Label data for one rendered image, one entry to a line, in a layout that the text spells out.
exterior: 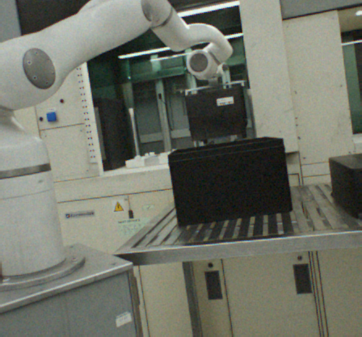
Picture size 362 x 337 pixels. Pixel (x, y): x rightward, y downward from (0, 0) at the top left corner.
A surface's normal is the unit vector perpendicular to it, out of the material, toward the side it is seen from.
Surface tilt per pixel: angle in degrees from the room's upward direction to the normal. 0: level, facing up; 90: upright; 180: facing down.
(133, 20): 107
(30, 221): 90
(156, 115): 90
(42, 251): 90
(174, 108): 90
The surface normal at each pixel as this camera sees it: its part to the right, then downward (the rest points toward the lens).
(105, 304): 0.55, -0.04
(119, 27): 0.47, 0.33
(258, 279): -0.19, 0.08
